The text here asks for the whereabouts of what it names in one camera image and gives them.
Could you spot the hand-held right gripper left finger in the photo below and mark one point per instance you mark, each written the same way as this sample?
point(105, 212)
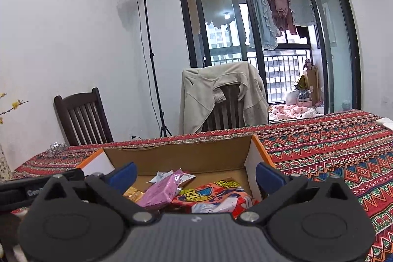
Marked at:
point(126, 177)

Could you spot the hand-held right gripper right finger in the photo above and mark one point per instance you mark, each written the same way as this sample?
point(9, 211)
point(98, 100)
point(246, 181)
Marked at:
point(267, 177)

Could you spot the orange snack packet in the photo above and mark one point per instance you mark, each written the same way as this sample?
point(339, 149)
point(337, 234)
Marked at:
point(133, 194)

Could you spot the white purple snack packet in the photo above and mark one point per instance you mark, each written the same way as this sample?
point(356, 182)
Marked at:
point(159, 177)

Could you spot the pink snack packet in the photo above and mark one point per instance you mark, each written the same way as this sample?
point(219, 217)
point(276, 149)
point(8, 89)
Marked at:
point(159, 191)

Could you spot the red colourful snack packet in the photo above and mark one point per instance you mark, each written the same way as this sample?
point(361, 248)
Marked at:
point(215, 197)

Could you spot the red cardboard box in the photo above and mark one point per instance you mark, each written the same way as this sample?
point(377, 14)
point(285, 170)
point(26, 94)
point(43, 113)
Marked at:
point(184, 157)

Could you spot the floral print ceramic vase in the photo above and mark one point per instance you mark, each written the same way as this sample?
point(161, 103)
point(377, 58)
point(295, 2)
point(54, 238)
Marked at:
point(3, 163)

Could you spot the patterned tissue box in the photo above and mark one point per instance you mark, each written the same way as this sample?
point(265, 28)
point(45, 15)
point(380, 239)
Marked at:
point(56, 147)

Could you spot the pink bedding pile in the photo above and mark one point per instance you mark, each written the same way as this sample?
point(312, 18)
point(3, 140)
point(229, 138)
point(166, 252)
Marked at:
point(291, 111)

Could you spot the dark wooden chair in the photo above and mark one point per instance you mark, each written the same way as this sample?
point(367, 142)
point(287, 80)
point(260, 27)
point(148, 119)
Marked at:
point(79, 120)
point(227, 111)

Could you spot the yellow flower branches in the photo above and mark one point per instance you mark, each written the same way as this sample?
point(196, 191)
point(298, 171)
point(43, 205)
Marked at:
point(15, 104)

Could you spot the brown cardboard box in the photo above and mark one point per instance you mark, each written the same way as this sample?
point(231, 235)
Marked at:
point(311, 84)

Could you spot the beige jacket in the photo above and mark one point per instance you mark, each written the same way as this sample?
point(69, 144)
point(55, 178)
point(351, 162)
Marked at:
point(196, 96)

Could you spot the white paper napkin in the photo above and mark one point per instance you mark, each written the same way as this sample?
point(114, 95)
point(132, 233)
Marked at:
point(386, 123)

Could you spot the dark hanging garment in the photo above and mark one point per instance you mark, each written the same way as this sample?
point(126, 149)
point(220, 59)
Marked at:
point(302, 31)

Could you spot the light blue hanging dress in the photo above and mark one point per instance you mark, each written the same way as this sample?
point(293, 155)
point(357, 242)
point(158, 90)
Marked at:
point(261, 19)

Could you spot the black framed sliding glass door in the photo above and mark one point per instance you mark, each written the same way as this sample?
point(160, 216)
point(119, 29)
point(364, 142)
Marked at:
point(215, 19)

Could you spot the pale blue hanging top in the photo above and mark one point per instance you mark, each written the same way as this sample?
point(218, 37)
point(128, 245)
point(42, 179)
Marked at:
point(301, 7)

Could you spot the pink hanging jacket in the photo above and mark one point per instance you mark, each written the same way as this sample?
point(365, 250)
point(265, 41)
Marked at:
point(279, 4)

